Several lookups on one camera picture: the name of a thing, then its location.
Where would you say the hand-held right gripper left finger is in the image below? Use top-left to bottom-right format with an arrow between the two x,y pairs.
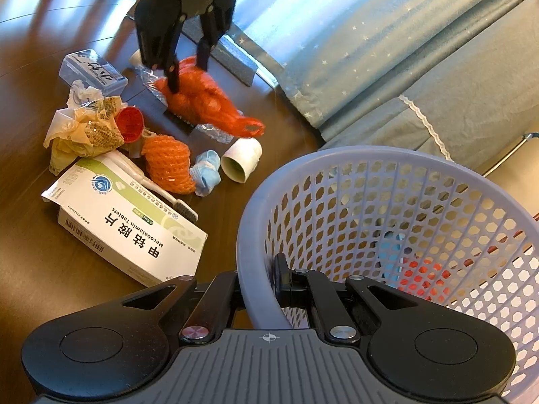
120,271 -> 245,344

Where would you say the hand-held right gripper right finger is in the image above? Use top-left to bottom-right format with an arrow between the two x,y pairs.
274,254 -> 426,344

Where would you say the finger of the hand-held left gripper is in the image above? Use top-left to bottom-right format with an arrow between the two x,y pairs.
134,0 -> 187,93
197,0 -> 240,72

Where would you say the orange mesh bag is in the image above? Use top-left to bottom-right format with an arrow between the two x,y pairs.
152,56 -> 267,139

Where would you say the lavender plastic mesh basket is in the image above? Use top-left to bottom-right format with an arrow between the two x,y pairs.
236,145 -> 539,404

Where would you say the orange foam fruit net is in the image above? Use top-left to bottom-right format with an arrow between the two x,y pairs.
141,134 -> 198,195

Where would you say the clear plastic box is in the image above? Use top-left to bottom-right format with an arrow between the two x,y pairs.
59,49 -> 129,95

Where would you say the white tissue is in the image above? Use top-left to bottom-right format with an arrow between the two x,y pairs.
66,79 -> 104,108

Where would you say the blue face mask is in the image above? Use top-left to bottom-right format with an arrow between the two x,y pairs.
189,150 -> 222,198

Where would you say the white and green medicine box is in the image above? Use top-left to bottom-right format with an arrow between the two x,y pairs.
41,158 -> 209,288

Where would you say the white toothbrush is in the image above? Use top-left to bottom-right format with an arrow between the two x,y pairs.
93,153 -> 199,223

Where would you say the white cardboard tube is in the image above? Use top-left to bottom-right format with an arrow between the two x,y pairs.
221,138 -> 263,183

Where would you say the grey foam mat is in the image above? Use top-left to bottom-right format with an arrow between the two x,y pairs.
121,0 -> 258,88

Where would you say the crumpled yellow plastic bag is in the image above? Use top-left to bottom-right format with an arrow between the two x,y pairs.
43,96 -> 127,176

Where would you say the blue and red box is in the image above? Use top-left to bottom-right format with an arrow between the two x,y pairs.
375,227 -> 459,299

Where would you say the teal star-print blanket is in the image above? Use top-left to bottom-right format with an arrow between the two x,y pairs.
219,0 -> 535,129

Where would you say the metal frame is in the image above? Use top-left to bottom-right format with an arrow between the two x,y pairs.
482,132 -> 539,177

